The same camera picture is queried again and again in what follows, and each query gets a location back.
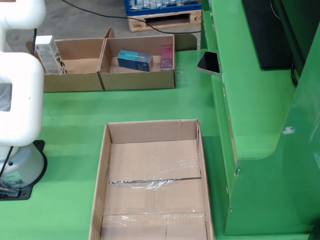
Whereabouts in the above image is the blue product box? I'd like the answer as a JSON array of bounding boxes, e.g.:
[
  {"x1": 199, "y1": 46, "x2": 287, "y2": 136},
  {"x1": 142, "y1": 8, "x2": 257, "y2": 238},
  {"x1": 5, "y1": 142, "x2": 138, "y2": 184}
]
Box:
[{"x1": 117, "y1": 49, "x2": 154, "y2": 73}]

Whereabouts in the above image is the open brown cardboard box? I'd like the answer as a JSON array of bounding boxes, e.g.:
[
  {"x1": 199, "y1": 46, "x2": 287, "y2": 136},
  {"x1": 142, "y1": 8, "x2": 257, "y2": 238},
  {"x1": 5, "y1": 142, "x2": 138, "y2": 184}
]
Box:
[
  {"x1": 26, "y1": 28, "x2": 116, "y2": 93},
  {"x1": 98, "y1": 34, "x2": 198, "y2": 91}
]

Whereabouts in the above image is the pink product box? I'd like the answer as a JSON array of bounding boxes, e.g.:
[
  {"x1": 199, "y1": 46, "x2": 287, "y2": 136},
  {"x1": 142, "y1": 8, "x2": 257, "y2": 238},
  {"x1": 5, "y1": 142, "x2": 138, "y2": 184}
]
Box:
[{"x1": 159, "y1": 45, "x2": 175, "y2": 71}]

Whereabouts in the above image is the large flat cardboard tray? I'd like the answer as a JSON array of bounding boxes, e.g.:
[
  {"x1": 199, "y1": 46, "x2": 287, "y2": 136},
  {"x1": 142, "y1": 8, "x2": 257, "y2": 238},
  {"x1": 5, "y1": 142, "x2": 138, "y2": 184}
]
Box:
[{"x1": 88, "y1": 118, "x2": 215, "y2": 240}]

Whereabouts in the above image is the white leopard print box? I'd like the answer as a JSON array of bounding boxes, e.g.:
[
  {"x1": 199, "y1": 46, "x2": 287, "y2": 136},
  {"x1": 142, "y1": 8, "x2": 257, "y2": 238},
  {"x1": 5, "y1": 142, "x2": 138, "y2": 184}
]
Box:
[{"x1": 34, "y1": 35, "x2": 68, "y2": 75}]

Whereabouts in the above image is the black smartphone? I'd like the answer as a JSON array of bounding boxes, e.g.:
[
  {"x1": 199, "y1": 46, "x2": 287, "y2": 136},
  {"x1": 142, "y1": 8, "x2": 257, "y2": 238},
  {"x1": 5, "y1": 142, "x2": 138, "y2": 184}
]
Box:
[{"x1": 196, "y1": 51, "x2": 221, "y2": 77}]

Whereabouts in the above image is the wooden pallet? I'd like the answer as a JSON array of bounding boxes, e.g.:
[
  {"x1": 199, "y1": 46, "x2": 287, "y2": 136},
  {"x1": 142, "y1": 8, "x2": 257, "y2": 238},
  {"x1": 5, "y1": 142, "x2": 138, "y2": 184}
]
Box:
[{"x1": 126, "y1": 9, "x2": 202, "y2": 33}]

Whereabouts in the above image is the green metal workstation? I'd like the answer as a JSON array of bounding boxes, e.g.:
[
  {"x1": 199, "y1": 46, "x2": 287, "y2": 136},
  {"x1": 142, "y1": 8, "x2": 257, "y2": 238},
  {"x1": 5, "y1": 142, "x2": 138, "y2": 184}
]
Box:
[{"x1": 199, "y1": 0, "x2": 320, "y2": 240}]

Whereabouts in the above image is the black monitor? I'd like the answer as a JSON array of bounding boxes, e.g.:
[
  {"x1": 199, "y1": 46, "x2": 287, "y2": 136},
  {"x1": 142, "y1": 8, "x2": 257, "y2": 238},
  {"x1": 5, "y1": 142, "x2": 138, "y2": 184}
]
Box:
[{"x1": 241, "y1": 0, "x2": 306, "y2": 70}]

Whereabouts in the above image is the black floor cable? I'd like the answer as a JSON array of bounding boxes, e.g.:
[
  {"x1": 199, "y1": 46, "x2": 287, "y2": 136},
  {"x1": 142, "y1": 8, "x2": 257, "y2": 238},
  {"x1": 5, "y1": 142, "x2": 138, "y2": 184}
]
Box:
[{"x1": 61, "y1": 0, "x2": 202, "y2": 35}]

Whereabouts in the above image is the blue wire mesh crate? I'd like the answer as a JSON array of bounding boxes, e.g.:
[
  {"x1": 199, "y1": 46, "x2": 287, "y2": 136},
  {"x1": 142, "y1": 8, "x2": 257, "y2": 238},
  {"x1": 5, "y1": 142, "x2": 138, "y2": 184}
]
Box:
[{"x1": 124, "y1": 0, "x2": 203, "y2": 17}]

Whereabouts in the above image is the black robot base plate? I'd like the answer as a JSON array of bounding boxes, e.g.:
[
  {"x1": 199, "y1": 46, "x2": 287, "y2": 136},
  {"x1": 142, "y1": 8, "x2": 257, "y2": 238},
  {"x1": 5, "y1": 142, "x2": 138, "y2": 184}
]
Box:
[{"x1": 0, "y1": 139, "x2": 48, "y2": 201}]

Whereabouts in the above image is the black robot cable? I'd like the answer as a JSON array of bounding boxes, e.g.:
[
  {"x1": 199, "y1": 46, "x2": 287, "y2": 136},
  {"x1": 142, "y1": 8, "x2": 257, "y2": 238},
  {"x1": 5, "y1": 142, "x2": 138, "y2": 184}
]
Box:
[{"x1": 0, "y1": 28, "x2": 38, "y2": 186}]

